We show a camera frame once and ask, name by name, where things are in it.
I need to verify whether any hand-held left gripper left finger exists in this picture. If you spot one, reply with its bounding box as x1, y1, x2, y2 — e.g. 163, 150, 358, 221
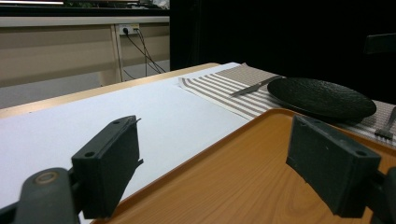
70, 115, 145, 220

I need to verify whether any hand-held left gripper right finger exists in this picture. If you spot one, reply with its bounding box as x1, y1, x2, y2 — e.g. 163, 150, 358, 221
285, 114, 382, 218

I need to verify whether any silver fork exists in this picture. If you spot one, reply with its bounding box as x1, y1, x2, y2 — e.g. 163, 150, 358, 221
374, 105, 396, 141

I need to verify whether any black textured plate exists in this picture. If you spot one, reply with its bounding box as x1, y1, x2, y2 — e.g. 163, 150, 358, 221
266, 77, 377, 124

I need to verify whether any wooden tray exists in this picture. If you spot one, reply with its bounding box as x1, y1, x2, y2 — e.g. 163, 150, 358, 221
92, 107, 396, 224

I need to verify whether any silver knife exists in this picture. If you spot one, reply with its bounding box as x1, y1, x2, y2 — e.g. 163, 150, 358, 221
229, 75, 283, 97

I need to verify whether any white board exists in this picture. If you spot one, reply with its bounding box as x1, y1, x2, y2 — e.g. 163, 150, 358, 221
0, 62, 250, 218

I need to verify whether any wooden table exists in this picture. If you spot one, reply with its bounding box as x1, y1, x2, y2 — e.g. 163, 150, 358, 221
0, 62, 220, 119

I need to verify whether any beige wooden shelf unit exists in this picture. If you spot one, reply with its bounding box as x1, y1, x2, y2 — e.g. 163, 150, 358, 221
0, 15, 171, 89

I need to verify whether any striped placemat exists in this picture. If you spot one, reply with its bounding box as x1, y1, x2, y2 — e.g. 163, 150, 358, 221
177, 63, 396, 141

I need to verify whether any black curtain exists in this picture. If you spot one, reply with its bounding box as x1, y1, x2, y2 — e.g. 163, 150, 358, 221
169, 0, 396, 105

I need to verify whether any black cable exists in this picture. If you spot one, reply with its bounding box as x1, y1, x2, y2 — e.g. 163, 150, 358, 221
122, 27, 167, 75
134, 27, 163, 76

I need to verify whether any wall socket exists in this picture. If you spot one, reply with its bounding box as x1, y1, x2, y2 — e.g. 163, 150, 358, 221
119, 23, 140, 35

